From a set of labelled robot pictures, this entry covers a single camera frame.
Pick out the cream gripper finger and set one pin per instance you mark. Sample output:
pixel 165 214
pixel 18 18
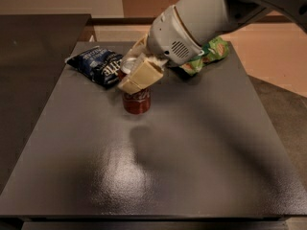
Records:
pixel 144 74
pixel 139 48

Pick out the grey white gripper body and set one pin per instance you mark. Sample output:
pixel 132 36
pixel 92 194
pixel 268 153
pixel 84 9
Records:
pixel 168 37

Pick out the red coke can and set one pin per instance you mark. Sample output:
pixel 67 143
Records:
pixel 139 102

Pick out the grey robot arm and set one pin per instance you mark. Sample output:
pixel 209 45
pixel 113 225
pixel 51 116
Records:
pixel 219 17

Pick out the blue Kettle chip bag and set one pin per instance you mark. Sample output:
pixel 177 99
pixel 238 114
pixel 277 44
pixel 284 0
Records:
pixel 98 64

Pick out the green snack bag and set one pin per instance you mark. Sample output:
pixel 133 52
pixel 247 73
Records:
pixel 215 50

